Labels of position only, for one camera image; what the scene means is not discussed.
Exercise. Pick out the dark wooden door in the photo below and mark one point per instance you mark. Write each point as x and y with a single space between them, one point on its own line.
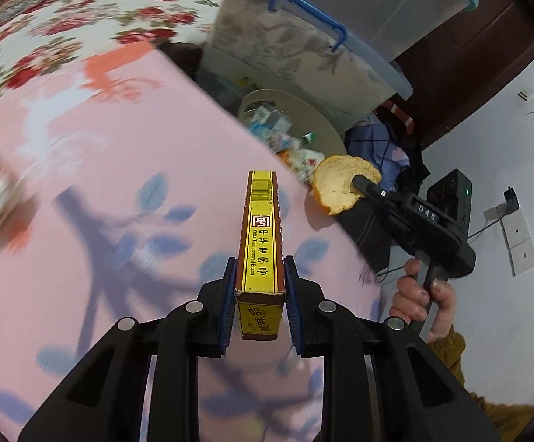
478 55

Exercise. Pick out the floral bedsheet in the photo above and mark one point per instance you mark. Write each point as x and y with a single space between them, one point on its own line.
64 23

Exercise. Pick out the person's right hand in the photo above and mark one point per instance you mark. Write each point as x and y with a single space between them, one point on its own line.
409 299

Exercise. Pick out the yellow brown cardboard box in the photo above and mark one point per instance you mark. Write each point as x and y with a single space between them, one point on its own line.
260 248

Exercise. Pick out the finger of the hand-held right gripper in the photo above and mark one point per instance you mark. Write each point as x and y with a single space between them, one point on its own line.
377 193

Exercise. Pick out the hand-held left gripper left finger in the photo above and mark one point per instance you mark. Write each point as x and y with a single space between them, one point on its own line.
227 304

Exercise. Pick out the black charger plug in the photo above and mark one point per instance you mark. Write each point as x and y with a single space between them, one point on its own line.
511 195

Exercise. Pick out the white wall socket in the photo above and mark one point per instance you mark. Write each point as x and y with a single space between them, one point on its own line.
518 239

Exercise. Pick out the large teal-lidded storage box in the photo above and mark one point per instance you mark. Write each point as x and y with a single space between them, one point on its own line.
386 0

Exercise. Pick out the beige waste bin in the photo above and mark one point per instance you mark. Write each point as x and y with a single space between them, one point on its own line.
303 115

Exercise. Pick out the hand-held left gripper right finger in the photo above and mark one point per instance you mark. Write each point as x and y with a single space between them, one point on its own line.
292 304

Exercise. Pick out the person's right forearm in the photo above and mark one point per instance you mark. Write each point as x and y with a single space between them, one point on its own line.
453 354

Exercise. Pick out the orange peel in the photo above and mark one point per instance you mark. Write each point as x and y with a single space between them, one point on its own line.
336 184

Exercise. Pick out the small white wall switch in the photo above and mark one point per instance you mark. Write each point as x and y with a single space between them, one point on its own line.
526 94

